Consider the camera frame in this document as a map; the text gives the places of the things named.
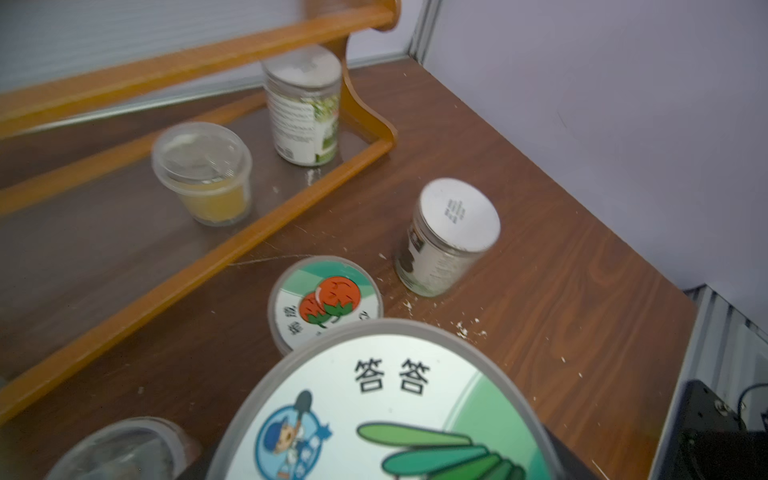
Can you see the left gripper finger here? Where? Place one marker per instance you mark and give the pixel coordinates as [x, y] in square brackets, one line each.
[564, 456]

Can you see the small yellow seed cup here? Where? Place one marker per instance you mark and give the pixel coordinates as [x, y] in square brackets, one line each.
[208, 167]

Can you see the green label white-lid jar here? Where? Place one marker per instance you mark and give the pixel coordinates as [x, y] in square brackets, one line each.
[303, 90]

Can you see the strawberry lid jar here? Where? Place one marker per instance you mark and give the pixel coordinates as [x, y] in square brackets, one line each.
[317, 294]

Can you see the small clear seed cup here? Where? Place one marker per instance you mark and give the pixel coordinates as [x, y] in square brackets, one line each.
[134, 448]

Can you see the wooden three-tier shelf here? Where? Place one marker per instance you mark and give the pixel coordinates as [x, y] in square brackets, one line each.
[94, 250]

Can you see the white lid jar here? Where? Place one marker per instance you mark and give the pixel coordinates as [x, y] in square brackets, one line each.
[453, 225]

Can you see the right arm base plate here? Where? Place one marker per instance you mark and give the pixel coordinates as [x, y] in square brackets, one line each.
[710, 440]

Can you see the green leaf lid jar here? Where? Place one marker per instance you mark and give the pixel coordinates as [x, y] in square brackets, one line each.
[386, 399]

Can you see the aluminium front rail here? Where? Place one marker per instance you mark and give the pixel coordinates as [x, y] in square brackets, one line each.
[728, 353]

